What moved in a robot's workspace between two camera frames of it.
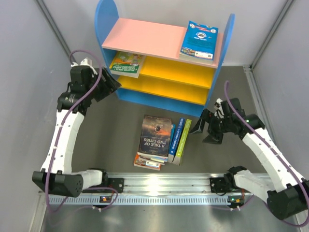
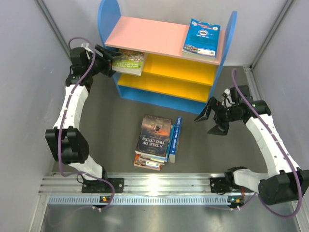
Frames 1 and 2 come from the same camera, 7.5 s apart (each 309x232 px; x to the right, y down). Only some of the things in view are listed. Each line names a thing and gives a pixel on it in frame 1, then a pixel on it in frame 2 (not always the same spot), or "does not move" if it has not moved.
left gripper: (109, 86) to (106, 56)
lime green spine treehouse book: (177, 159) to (133, 67)
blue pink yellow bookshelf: (171, 81) does not move
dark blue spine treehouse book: (176, 139) does not move
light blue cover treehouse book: (200, 41) does not move
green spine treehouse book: (126, 64) does not move
